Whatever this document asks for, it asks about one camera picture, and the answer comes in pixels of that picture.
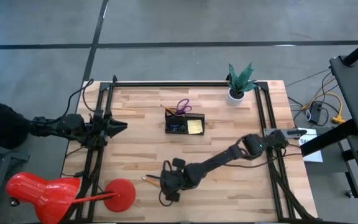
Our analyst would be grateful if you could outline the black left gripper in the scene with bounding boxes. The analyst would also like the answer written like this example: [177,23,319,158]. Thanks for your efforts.
[90,108,129,147]

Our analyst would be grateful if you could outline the orange wooden pencil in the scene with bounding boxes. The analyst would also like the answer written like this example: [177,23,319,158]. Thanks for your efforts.
[141,176,163,188]
[160,104,177,115]

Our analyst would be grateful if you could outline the yellow sticky note pad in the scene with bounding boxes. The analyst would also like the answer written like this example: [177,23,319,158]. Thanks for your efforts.
[187,119,204,135]

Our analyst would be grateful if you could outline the purple handled scissors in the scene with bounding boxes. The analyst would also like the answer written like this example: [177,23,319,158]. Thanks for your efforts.
[174,98,193,116]

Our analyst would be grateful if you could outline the black mesh desk organizer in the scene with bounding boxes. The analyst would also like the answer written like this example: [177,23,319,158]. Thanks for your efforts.
[164,107,206,136]

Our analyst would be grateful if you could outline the red desk lamp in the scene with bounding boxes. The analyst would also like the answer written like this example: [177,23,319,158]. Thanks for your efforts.
[6,172,137,224]

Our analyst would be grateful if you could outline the snake plant in white pot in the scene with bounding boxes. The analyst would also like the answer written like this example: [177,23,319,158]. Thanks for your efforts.
[226,62,258,108]

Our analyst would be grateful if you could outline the white paper sheet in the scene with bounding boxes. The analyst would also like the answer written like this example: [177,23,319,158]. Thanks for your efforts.
[298,127,324,164]

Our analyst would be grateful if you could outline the black power adapter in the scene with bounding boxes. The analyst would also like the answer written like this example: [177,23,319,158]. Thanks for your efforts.
[308,101,323,124]

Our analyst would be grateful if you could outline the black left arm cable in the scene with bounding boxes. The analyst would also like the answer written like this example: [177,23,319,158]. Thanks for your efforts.
[65,78,96,118]

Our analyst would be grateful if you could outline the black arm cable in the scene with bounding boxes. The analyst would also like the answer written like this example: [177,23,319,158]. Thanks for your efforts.
[65,78,96,118]
[221,151,303,169]

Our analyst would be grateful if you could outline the black lamp cord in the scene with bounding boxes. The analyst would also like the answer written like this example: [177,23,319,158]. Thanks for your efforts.
[60,146,85,179]

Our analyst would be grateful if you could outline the black aluminium rig frame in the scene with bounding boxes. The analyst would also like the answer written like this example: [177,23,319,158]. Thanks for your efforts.
[61,74,321,223]

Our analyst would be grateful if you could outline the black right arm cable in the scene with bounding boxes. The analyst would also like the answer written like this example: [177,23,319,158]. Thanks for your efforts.
[221,151,303,169]

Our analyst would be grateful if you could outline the grey plate with black handle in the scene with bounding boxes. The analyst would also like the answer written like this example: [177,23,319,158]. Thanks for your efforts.
[263,128,308,139]

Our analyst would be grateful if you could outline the black floor cable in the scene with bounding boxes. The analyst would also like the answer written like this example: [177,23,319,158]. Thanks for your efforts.
[285,68,334,88]

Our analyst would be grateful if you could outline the yellow power cable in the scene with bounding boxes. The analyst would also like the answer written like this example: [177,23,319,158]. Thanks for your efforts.
[301,91,347,125]

